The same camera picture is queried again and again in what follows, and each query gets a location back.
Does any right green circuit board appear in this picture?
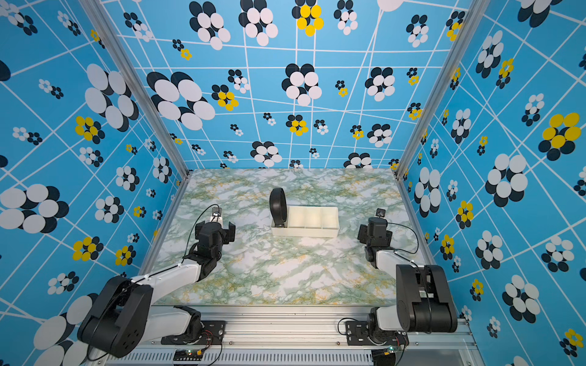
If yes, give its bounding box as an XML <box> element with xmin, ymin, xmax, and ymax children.
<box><xmin>371</xmin><ymin>349</ymin><xmax>397</xmax><ymax>366</ymax></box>

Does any aluminium corner post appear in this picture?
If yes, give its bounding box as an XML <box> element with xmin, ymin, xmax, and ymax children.
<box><xmin>79</xmin><ymin>0</ymin><xmax>192</xmax><ymax>180</ymax></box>
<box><xmin>394</xmin><ymin>0</ymin><xmax>491</xmax><ymax>180</ymax></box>

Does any white compartment storage box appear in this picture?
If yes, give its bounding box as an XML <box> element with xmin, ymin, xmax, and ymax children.
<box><xmin>271</xmin><ymin>206</ymin><xmax>340</xmax><ymax>238</ymax></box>

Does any black camera cable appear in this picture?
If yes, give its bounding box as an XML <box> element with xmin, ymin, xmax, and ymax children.
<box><xmin>386</xmin><ymin>222</ymin><xmax>421</xmax><ymax>257</ymax></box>
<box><xmin>182</xmin><ymin>203</ymin><xmax>218</xmax><ymax>264</ymax></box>

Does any left green circuit board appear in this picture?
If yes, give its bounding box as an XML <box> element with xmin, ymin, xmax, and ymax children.
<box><xmin>173</xmin><ymin>349</ymin><xmax>204</xmax><ymax>362</ymax></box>

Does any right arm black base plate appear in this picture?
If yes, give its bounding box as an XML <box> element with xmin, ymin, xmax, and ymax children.
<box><xmin>339</xmin><ymin>318</ymin><xmax>409</xmax><ymax>348</ymax></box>

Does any green circuit board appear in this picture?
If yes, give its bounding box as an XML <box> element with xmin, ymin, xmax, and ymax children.
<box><xmin>371</xmin><ymin>349</ymin><xmax>397</xmax><ymax>366</ymax></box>
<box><xmin>173</xmin><ymin>349</ymin><xmax>204</xmax><ymax>362</ymax></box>

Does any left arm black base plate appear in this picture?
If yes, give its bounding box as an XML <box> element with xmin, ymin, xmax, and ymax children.
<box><xmin>161</xmin><ymin>320</ymin><xmax>227</xmax><ymax>346</ymax></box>

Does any left aluminium corner post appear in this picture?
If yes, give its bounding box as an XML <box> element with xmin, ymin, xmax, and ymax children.
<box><xmin>79</xmin><ymin>0</ymin><xmax>192</xmax><ymax>180</ymax></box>

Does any left black camera cable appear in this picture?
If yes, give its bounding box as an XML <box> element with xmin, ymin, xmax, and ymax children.
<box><xmin>182</xmin><ymin>203</ymin><xmax>218</xmax><ymax>264</ymax></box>

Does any right black camera cable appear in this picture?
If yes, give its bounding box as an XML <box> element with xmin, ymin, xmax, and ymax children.
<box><xmin>386</xmin><ymin>222</ymin><xmax>421</xmax><ymax>257</ymax></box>

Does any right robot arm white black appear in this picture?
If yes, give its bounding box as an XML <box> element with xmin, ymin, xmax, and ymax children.
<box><xmin>357</xmin><ymin>217</ymin><xmax>458</xmax><ymax>346</ymax></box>

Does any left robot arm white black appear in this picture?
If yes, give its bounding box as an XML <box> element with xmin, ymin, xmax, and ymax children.
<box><xmin>78</xmin><ymin>221</ymin><xmax>237</xmax><ymax>358</ymax></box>

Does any black leather belt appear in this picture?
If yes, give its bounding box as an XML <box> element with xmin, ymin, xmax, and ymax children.
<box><xmin>269</xmin><ymin>188</ymin><xmax>288</xmax><ymax>227</ymax></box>

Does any right aluminium corner post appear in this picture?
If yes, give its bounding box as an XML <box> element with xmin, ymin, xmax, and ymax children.
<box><xmin>394</xmin><ymin>0</ymin><xmax>491</xmax><ymax>180</ymax></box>

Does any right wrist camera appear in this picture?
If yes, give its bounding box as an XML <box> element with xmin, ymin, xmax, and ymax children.
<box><xmin>375</xmin><ymin>208</ymin><xmax>386</xmax><ymax>218</ymax></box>

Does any aluminium front frame rail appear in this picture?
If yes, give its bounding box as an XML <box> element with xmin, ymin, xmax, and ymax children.
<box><xmin>85</xmin><ymin>306</ymin><xmax>483</xmax><ymax>365</ymax></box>

